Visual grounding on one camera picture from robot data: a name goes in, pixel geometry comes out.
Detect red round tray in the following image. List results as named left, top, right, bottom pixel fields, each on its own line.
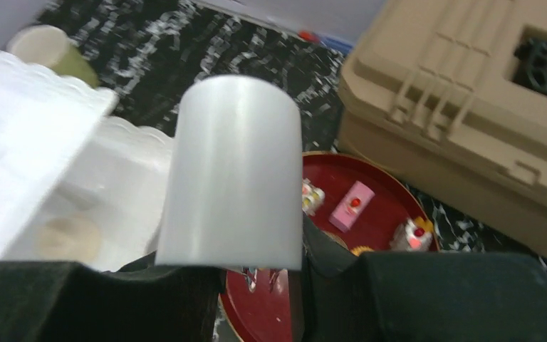
left=220, top=152, right=427, bottom=341

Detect white three-tier cake stand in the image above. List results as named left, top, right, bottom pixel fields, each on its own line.
left=0, top=51, right=174, bottom=271

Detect strawberry cream cake slice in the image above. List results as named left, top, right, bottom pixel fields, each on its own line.
left=390, top=217, right=434, bottom=252

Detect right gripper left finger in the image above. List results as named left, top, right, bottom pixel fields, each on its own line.
left=0, top=255, right=224, bottom=341

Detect orange round cookie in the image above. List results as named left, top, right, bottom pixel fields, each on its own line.
left=350, top=246, right=374, bottom=257

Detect beige round macaron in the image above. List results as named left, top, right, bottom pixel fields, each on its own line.
left=35, top=217, right=102, bottom=264

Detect triangular sandwich cake slice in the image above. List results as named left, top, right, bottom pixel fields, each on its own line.
left=302, top=178, right=325, bottom=216

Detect yellow-green cup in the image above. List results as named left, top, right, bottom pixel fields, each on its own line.
left=6, top=25, right=99, bottom=88

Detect blue and red pen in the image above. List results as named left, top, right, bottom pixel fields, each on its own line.
left=298, top=31, right=353, bottom=54

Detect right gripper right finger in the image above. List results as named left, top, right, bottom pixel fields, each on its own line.
left=301, top=218, right=547, bottom=341

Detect pink cake block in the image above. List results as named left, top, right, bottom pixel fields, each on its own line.
left=329, top=181, right=375, bottom=233

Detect silver metal tongs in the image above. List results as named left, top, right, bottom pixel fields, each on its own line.
left=155, top=75, right=303, bottom=271

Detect tan plastic toolbox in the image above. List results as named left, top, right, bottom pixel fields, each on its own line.
left=338, top=1, right=547, bottom=258

